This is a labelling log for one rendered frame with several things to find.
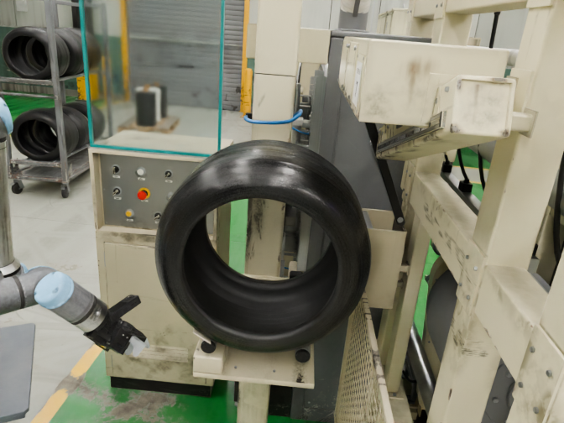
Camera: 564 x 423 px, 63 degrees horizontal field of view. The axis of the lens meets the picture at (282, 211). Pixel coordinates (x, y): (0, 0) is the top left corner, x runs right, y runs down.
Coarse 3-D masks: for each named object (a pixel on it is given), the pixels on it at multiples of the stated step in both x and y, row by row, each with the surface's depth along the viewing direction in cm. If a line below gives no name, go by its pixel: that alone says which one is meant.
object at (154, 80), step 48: (96, 0) 173; (144, 0) 173; (192, 0) 172; (96, 48) 180; (144, 48) 179; (192, 48) 178; (96, 96) 186; (144, 96) 185; (192, 96) 184; (96, 144) 193; (144, 144) 193; (192, 144) 192
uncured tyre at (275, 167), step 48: (240, 144) 130; (288, 144) 130; (192, 192) 116; (240, 192) 113; (288, 192) 113; (336, 192) 116; (192, 240) 150; (336, 240) 117; (192, 288) 144; (240, 288) 156; (288, 288) 155; (336, 288) 122; (240, 336) 128; (288, 336) 128
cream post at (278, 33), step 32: (288, 0) 135; (288, 32) 138; (256, 64) 142; (288, 64) 141; (256, 96) 145; (288, 96) 145; (256, 128) 149; (288, 128) 148; (256, 224) 161; (256, 256) 166; (256, 384) 187; (256, 416) 193
